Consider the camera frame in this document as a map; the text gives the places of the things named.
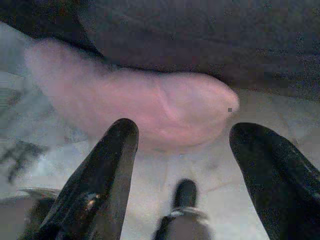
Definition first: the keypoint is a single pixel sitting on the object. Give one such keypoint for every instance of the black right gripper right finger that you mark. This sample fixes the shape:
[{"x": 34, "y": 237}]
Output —
[{"x": 280, "y": 190}]

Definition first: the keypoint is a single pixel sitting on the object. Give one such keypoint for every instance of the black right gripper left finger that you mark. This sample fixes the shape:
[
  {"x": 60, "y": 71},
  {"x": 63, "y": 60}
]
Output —
[{"x": 100, "y": 180}]

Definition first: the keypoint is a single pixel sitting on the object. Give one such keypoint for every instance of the pink pillow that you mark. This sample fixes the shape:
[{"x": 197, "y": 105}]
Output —
[{"x": 125, "y": 100}]

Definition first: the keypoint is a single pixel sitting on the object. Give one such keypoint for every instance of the dark fabric sofa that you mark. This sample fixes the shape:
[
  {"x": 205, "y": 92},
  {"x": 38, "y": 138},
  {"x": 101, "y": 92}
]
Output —
[{"x": 175, "y": 37}]

